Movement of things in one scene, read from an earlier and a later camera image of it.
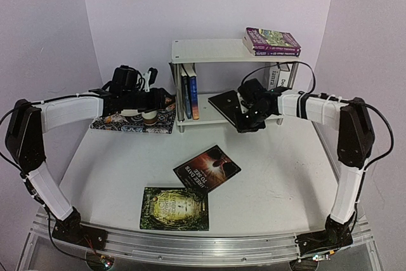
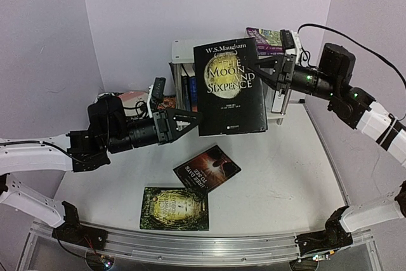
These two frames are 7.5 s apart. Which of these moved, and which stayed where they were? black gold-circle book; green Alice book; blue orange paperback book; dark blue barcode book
Moved: black gold-circle book
Stayed: blue orange paperback book; green Alice book; dark blue barcode book
